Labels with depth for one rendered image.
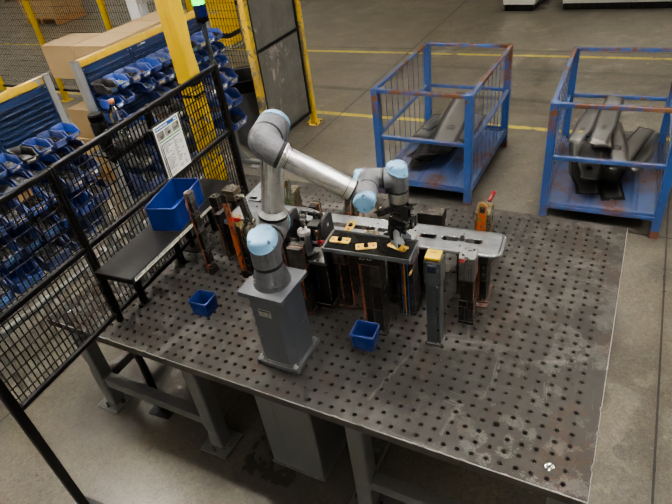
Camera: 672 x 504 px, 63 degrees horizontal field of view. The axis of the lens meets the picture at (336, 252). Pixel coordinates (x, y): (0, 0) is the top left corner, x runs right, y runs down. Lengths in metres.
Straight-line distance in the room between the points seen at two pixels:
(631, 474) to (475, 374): 1.00
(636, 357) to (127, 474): 2.79
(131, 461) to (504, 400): 1.97
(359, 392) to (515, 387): 0.60
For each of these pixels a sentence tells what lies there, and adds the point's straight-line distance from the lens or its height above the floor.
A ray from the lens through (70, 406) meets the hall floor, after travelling 3.73.
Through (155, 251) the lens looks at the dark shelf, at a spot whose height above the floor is 1.03.
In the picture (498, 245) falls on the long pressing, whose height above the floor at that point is 1.00.
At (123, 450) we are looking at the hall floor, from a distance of 3.34.
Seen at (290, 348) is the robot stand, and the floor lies 0.82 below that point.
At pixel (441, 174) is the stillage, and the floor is 0.17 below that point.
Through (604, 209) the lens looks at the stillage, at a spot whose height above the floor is 0.19.
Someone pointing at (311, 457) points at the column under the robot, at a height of 0.17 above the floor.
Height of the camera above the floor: 2.44
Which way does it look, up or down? 36 degrees down
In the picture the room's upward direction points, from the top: 9 degrees counter-clockwise
